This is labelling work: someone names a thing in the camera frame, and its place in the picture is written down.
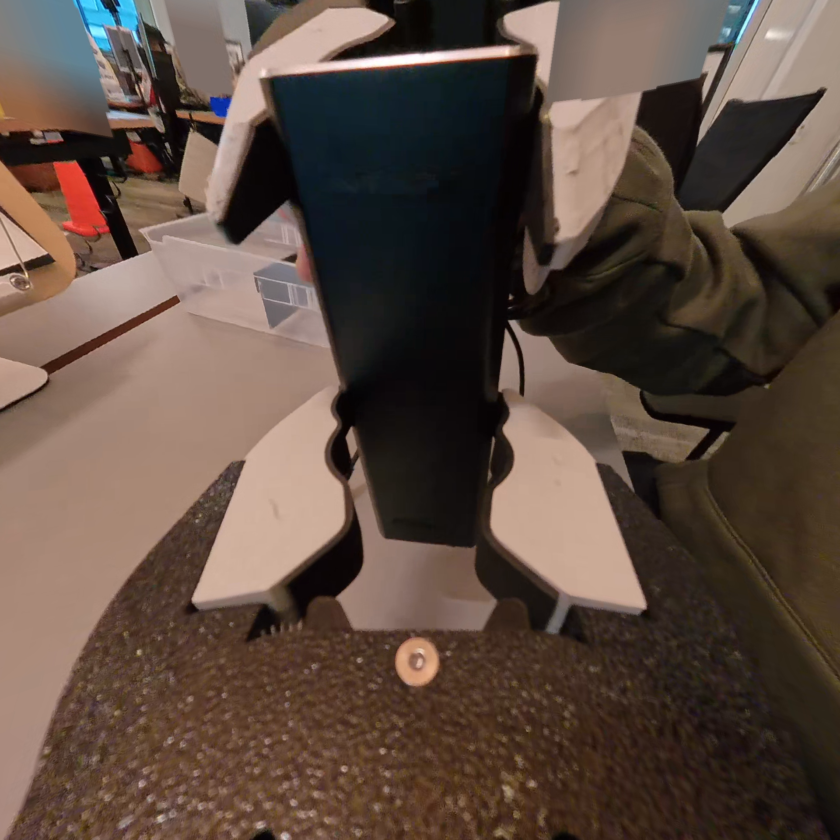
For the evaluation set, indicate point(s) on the person's right forearm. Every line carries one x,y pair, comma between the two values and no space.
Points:
656,275

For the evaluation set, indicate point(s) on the grey desk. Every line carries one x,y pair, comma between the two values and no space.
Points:
131,446

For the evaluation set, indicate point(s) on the clear plastic bin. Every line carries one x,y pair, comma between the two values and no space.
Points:
197,275

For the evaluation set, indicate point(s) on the wooden document stand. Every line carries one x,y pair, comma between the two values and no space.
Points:
46,249

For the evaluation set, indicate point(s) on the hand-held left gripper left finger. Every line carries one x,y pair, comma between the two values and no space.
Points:
275,518

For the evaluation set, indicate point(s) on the orange traffic cone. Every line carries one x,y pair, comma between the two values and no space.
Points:
82,197

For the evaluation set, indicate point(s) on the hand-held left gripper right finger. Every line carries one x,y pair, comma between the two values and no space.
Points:
558,518

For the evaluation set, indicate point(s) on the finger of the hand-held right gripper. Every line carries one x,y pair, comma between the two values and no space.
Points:
262,46
584,164

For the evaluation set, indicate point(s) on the black bin divider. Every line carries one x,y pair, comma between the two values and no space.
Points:
282,295

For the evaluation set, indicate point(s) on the black USB hub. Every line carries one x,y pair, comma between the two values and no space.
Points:
407,262

